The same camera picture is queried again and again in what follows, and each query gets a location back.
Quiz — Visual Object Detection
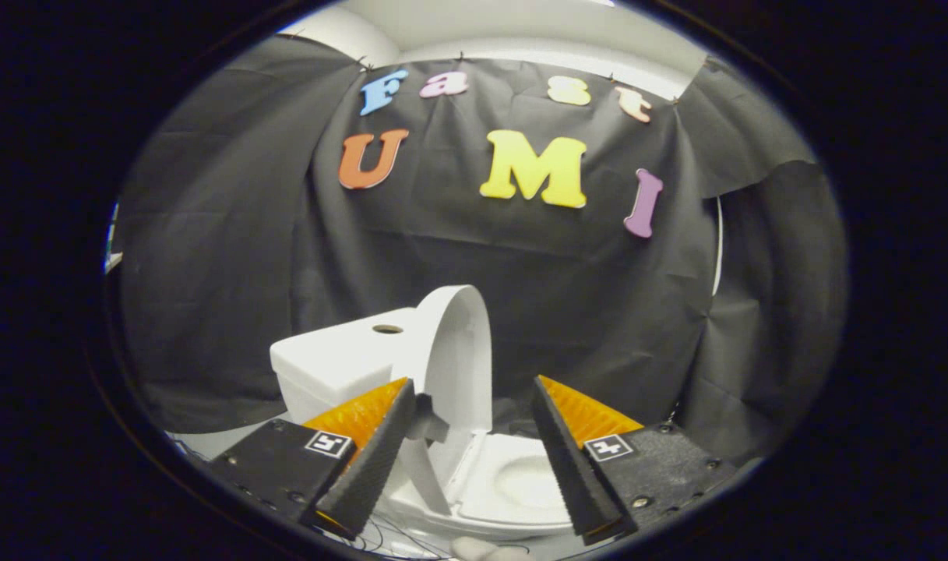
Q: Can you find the white toilet lid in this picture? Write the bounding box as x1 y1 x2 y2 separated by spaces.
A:
392 284 495 507

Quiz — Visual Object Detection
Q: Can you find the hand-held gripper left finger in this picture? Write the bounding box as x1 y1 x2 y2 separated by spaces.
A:
209 377 417 541

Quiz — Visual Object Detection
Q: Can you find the thin black cable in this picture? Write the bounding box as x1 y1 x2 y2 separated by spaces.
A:
361 514 451 559

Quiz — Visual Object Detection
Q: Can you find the white toilet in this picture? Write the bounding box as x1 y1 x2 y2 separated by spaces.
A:
270 308 591 540

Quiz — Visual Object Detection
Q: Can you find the white toilet tank cover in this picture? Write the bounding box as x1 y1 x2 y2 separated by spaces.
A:
270 308 420 390

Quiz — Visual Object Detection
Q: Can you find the black backdrop cloth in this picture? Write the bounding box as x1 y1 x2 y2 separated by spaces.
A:
119 35 848 464

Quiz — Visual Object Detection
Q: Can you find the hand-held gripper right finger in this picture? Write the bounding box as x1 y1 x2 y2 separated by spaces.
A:
531 375 739 545

